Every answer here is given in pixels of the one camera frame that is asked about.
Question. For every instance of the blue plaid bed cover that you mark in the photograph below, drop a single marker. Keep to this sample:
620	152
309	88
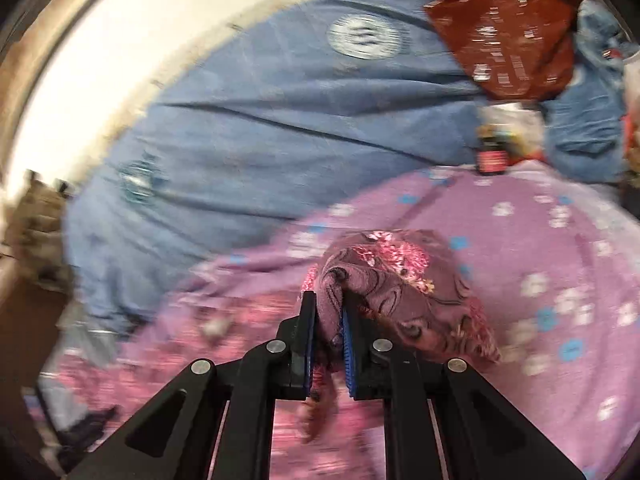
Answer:
299	112

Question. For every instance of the small dark bottle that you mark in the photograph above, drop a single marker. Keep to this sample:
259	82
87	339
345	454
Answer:
491	156

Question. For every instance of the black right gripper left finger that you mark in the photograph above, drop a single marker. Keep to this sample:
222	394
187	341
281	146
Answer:
213	421

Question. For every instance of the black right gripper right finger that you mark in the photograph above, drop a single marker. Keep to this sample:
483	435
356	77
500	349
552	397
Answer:
443	420

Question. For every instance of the red shiny plastic bag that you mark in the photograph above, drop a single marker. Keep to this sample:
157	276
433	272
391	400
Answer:
515	50

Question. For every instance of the blue denim cloth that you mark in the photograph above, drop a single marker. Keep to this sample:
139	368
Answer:
584	137

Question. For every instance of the mauve pink floral garment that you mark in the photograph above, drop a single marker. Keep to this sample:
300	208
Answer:
408	282

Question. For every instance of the camouflage patterned cloth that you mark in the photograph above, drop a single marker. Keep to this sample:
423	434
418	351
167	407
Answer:
35	235

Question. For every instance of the purple floral bed sheet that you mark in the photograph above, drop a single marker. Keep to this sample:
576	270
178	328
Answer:
554	265

